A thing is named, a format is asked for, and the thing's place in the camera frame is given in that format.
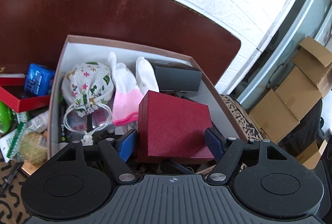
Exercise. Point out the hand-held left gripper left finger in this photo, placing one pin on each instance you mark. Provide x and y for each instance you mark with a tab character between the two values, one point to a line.
127	144

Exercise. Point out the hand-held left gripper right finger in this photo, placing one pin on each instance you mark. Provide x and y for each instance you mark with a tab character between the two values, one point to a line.
214	144

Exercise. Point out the small red gift box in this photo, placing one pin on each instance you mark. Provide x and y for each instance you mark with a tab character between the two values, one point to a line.
173	128

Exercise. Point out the clear snack packet green edge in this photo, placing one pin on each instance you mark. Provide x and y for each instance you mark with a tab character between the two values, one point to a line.
31	146

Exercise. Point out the small gold box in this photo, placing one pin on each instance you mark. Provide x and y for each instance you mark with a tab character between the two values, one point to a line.
27	168

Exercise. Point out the brown cardboard storage box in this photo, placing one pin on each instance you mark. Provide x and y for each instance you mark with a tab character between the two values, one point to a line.
85	50

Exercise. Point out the desktop with letter-patterned cloth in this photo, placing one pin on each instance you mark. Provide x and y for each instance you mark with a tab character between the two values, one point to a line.
7	203

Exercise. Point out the white glove with pink cuff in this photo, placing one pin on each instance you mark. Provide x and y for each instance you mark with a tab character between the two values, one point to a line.
145	73
124	102

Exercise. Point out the open cardboard carton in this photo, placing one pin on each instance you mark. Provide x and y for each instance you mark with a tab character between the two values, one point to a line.
313	65
275	115
311	156

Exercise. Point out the black rectangular box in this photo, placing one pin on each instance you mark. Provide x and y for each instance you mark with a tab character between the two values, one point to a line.
179	78

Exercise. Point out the white toothpaste tube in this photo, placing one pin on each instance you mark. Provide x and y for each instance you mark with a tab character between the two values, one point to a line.
39	121

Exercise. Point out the dark cloth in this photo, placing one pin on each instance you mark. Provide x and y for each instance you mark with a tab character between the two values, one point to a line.
308	122

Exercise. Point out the flat red box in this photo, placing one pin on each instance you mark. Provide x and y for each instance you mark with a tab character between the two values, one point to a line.
28	104

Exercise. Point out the blue plastic pack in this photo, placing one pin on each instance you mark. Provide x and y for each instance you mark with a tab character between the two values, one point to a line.
36	81

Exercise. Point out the black metal tool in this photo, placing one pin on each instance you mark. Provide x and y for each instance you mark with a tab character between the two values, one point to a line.
10	177

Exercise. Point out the green bottle with green-white cap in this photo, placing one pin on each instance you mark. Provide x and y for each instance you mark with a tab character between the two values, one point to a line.
5	117

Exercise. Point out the white flat box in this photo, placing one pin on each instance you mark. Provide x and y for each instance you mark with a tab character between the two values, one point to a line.
13	75

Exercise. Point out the brown wooden headboard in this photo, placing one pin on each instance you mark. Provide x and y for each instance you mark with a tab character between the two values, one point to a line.
103	6

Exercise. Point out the glass sliding door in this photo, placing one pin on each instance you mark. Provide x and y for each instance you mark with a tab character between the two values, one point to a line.
298	32

